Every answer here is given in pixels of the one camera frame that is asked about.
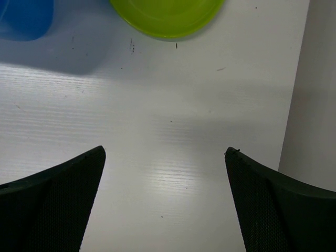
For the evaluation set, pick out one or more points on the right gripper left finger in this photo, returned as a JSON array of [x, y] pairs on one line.
[[49, 210]]

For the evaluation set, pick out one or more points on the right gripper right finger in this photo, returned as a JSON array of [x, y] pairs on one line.
[[277, 212]]

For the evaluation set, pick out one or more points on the green plastic plate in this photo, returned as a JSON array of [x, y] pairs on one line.
[[167, 18]]

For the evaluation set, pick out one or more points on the blue plastic bin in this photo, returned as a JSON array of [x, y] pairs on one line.
[[25, 20]]

